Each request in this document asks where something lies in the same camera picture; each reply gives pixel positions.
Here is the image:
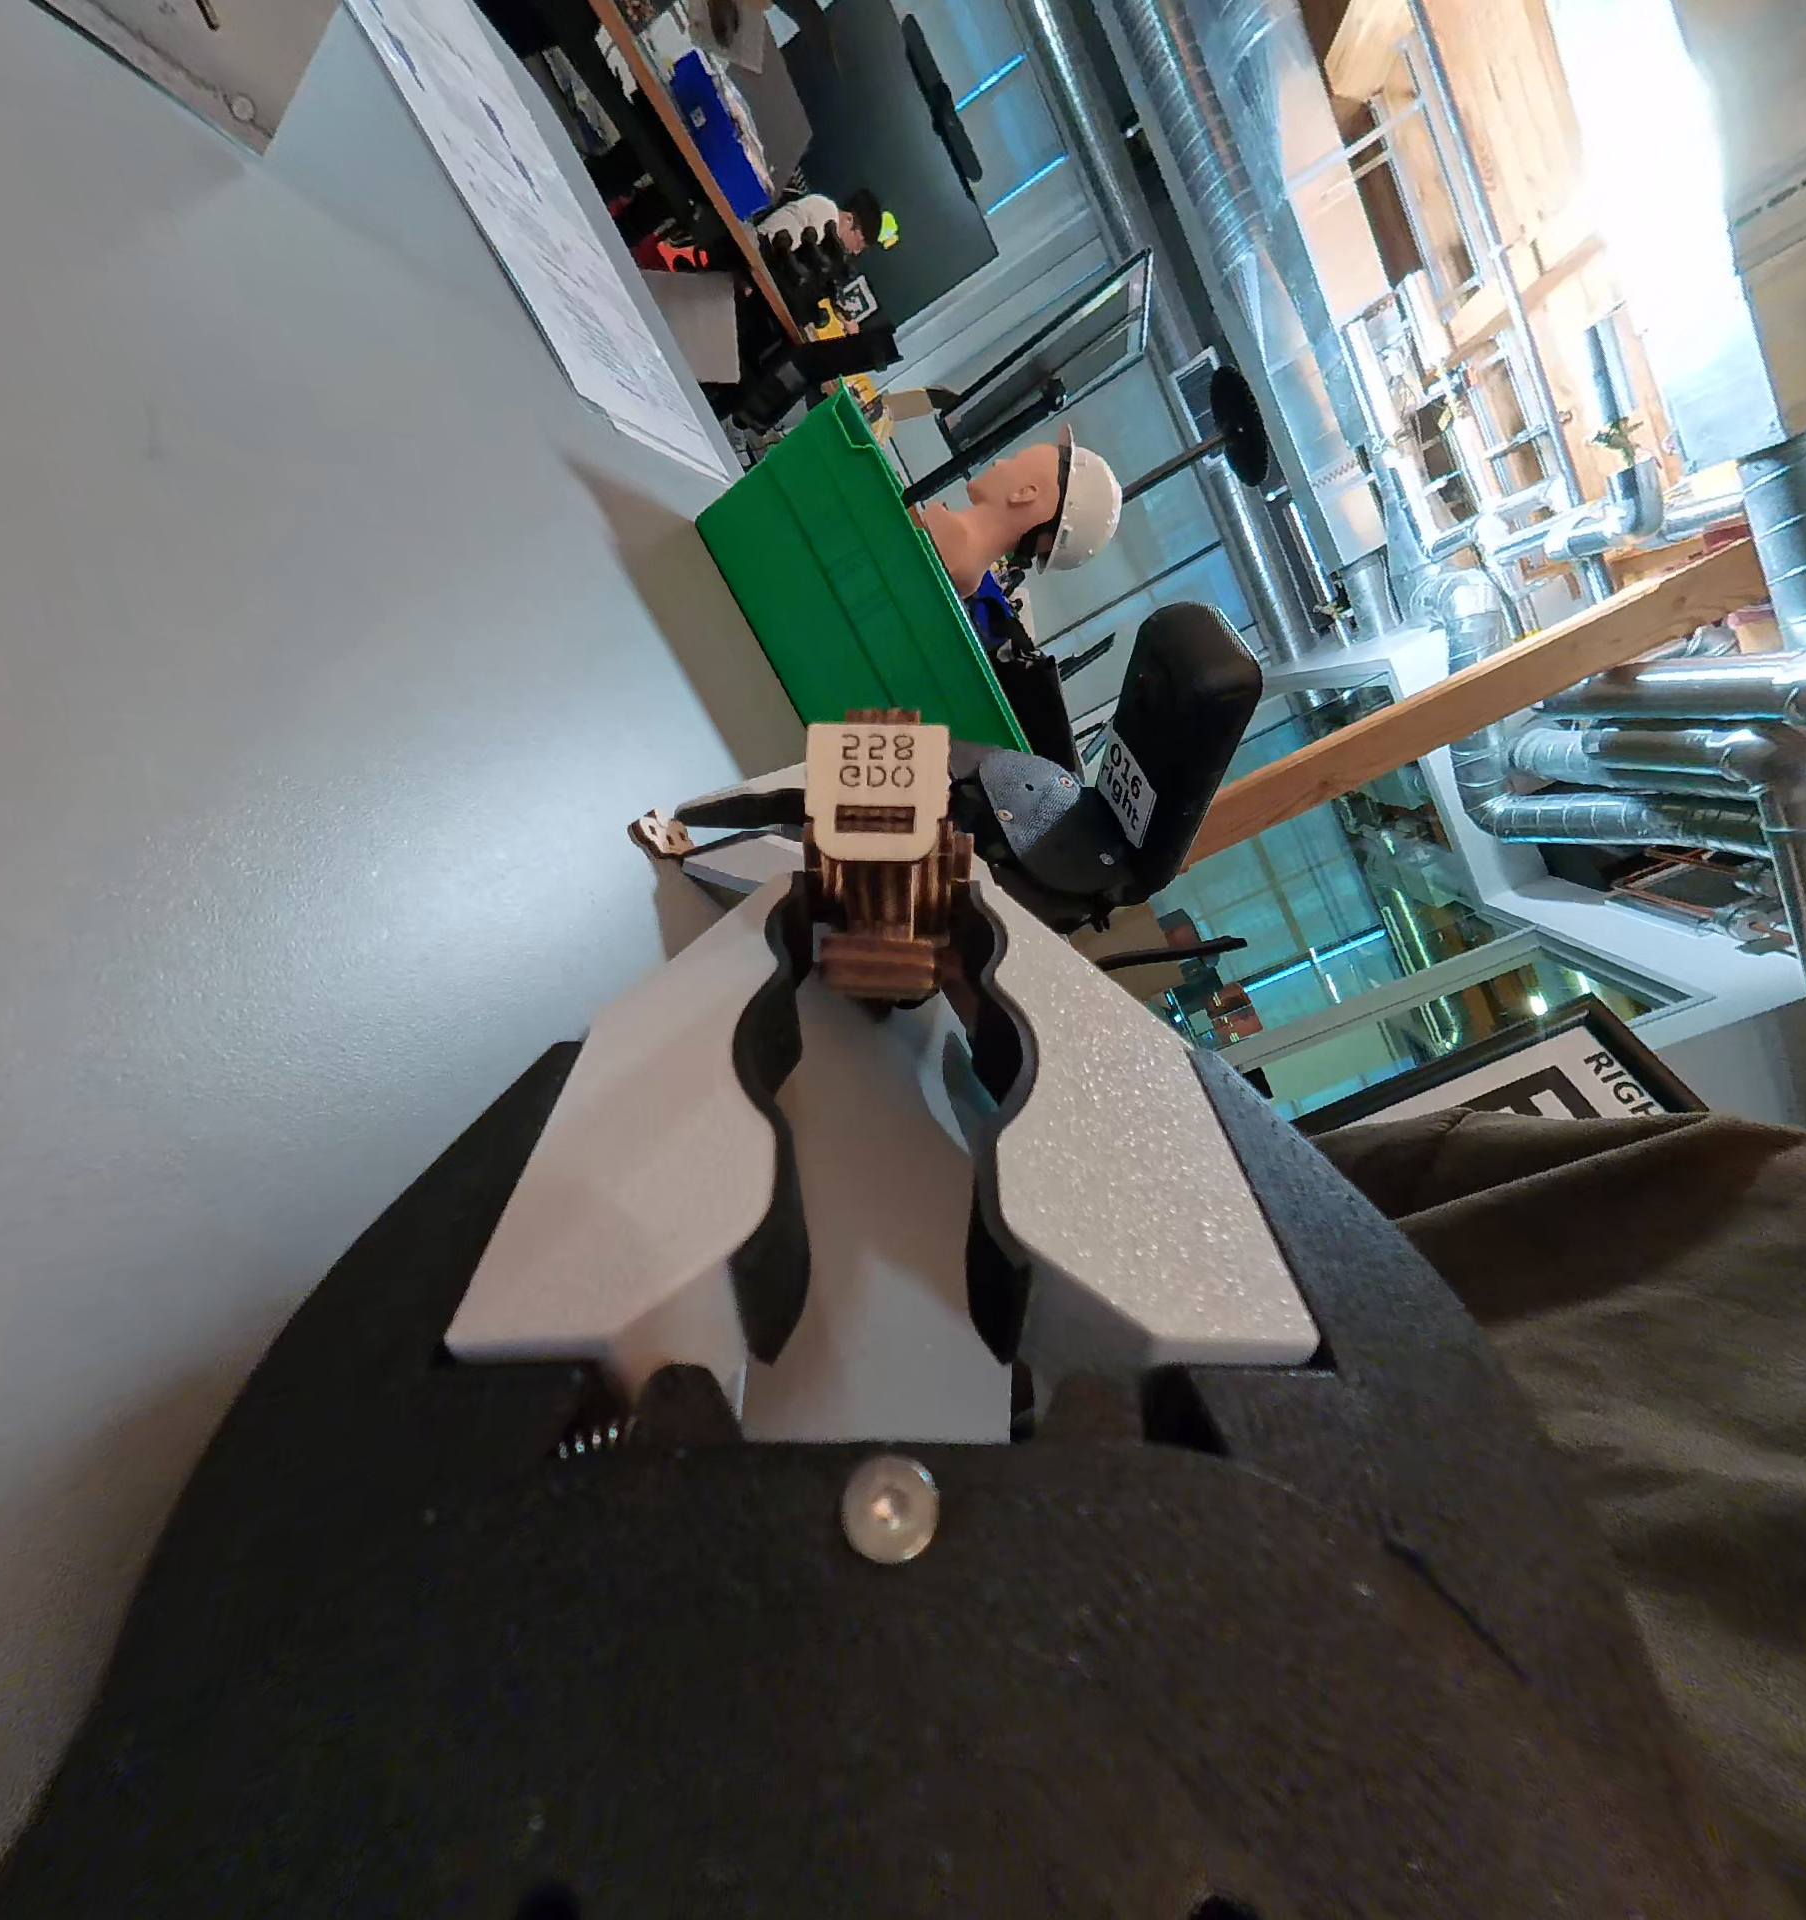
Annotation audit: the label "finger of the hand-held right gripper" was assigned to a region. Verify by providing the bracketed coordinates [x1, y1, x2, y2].
[681, 834, 815, 907]
[675, 765, 821, 830]

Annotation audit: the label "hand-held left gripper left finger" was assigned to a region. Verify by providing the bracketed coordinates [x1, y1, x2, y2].
[445, 869, 815, 1414]

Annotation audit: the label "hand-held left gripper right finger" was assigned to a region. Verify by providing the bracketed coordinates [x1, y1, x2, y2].
[967, 885, 1325, 1394]

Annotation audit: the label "layered wooden puzzle model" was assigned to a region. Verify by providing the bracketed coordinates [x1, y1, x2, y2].
[796, 705, 983, 1005]

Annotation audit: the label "grey desk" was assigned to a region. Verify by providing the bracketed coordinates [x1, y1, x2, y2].
[0, 0, 793, 1920]

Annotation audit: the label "green plastic bin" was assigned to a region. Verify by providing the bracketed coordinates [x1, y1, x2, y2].
[694, 394, 1037, 759]

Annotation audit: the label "white hard hat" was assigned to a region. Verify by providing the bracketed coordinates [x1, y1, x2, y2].
[1032, 424, 1129, 577]

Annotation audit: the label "wooden beam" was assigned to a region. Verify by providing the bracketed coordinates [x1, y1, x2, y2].
[1182, 538, 1773, 869]

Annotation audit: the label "mannequin head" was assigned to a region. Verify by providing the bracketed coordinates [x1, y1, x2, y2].
[933, 441, 1070, 579]

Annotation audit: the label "black pole with round head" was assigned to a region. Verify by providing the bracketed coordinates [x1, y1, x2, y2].
[903, 364, 1275, 512]

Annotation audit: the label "black framed marker board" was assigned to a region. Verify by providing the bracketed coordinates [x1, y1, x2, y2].
[1291, 994, 1712, 1139]

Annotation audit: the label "silver ventilation ducts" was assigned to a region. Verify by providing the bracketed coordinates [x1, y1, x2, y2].
[1031, 0, 1460, 661]

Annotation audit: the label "person's olive clothing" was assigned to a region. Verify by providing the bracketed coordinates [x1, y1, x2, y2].
[1314, 1111, 1806, 1920]

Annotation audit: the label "clear sleeved paper sheet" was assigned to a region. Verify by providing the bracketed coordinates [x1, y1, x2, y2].
[337, 0, 736, 485]

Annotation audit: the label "blue plastic bin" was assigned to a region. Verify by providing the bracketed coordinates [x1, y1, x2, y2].
[678, 46, 777, 212]

